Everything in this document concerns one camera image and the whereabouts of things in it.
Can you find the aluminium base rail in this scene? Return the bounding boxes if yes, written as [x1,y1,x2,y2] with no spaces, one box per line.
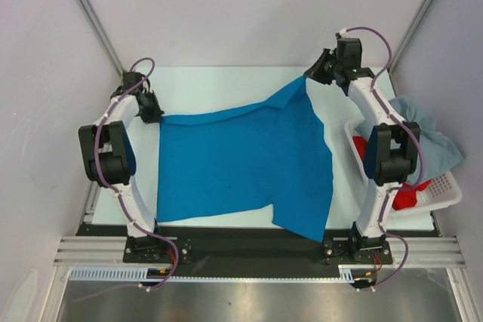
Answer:
[54,236,466,268]

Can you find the white plastic basket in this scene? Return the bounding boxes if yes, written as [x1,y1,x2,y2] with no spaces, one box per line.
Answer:
[344,119,462,216]

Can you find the aluminium frame post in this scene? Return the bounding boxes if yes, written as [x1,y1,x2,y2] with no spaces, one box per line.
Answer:
[76,0,125,76]
[388,0,436,77]

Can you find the right aluminium frame post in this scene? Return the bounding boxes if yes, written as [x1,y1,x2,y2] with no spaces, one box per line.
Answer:
[388,0,436,77]

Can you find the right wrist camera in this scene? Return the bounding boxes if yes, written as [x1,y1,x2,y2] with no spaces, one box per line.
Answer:
[335,29,348,39]

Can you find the red t shirt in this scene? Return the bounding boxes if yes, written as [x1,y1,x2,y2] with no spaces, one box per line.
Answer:
[352,136,432,210]

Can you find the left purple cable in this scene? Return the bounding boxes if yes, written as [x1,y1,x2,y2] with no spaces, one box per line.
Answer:
[71,57,180,302]

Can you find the grey t shirt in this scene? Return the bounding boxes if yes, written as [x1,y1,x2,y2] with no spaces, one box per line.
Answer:
[358,94,464,187]

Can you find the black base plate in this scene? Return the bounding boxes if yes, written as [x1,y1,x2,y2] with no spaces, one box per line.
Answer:
[75,223,442,280]

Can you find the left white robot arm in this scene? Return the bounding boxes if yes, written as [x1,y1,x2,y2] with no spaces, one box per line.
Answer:
[78,71,167,263]

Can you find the left aluminium frame post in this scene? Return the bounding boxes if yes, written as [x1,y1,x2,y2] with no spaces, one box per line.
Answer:
[76,0,125,76]

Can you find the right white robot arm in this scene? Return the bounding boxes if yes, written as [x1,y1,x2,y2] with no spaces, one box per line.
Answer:
[304,35,422,263]

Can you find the blue t shirt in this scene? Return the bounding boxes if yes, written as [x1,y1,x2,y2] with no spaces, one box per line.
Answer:
[156,77,334,242]

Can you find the white slotted cable duct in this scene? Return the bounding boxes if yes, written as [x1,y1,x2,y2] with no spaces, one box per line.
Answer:
[69,264,374,284]

